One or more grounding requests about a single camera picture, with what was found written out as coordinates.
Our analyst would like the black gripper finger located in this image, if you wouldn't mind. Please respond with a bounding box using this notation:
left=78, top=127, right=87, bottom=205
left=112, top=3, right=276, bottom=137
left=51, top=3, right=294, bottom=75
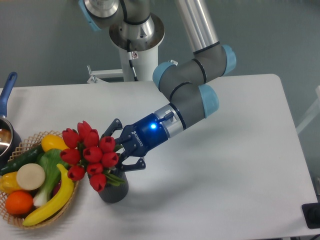
left=117, top=157, right=146, bottom=171
left=101, top=118, right=123, bottom=138

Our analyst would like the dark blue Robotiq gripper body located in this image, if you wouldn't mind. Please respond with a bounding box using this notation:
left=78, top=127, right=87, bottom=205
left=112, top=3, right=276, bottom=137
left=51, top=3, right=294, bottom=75
left=115, top=113, right=170, bottom=164

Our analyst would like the red tulip bouquet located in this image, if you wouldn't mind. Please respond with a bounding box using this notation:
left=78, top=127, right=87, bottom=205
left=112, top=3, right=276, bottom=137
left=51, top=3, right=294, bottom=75
left=60, top=121, right=125, bottom=193

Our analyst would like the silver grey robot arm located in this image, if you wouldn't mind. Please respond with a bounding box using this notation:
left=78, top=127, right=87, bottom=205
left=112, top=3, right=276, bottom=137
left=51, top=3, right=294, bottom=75
left=78, top=0, right=237, bottom=172

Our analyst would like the dark grey ribbed vase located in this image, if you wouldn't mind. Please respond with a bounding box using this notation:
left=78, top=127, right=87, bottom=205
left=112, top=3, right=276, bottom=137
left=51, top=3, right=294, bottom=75
left=88, top=169, right=129, bottom=203

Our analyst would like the yellow lemon squash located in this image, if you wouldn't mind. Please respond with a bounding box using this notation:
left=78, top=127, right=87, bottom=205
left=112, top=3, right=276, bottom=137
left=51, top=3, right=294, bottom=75
left=41, top=134, right=69, bottom=152

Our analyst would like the green bok choy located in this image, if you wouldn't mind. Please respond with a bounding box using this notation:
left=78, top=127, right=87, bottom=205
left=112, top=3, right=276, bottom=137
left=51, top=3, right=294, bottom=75
left=33, top=149, right=69, bottom=208

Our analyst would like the yellow banana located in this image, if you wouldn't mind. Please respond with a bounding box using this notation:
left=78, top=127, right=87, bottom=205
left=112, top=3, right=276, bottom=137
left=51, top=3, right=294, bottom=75
left=22, top=163, right=75, bottom=227

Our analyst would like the woven wicker basket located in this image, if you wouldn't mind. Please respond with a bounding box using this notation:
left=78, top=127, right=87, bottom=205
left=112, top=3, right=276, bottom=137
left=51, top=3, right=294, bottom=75
left=0, top=130, right=83, bottom=230

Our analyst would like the red fruit in basket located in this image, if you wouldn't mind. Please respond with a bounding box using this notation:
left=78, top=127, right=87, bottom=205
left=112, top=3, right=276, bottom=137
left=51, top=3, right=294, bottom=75
left=51, top=180, right=62, bottom=198

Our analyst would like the green cucumber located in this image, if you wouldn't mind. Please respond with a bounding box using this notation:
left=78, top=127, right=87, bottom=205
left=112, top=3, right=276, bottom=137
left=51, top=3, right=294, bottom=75
left=0, top=145, right=44, bottom=176

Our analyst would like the beige round disc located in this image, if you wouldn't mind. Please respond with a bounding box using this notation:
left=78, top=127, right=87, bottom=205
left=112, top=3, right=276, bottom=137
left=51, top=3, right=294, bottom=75
left=16, top=163, right=46, bottom=191

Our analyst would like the yellow bell pepper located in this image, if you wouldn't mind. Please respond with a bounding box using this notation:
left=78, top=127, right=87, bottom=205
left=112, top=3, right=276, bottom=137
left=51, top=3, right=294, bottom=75
left=0, top=171, right=23, bottom=194

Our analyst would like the orange fruit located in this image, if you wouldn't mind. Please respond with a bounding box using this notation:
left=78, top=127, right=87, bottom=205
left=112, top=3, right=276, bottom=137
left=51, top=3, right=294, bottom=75
left=5, top=190, right=34, bottom=215

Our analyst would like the black device at edge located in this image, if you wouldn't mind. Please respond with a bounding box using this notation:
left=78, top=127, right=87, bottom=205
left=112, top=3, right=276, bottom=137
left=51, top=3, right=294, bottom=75
left=301, top=202, right=320, bottom=229

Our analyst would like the white clamp bracket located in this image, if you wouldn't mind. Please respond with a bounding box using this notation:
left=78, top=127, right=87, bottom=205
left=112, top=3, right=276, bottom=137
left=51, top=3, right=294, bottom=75
left=87, top=65, right=124, bottom=84

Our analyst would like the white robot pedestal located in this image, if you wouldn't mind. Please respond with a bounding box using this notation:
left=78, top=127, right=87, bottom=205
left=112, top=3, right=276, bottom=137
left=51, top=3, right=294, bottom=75
left=118, top=46, right=158, bottom=82

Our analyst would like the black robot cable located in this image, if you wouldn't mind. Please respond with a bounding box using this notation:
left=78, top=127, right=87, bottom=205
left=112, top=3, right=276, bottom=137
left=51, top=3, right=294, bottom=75
left=126, top=39, right=139, bottom=82

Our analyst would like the blue handled saucepan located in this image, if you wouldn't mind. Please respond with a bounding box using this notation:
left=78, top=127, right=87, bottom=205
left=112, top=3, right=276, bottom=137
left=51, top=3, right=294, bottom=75
left=0, top=72, right=21, bottom=169

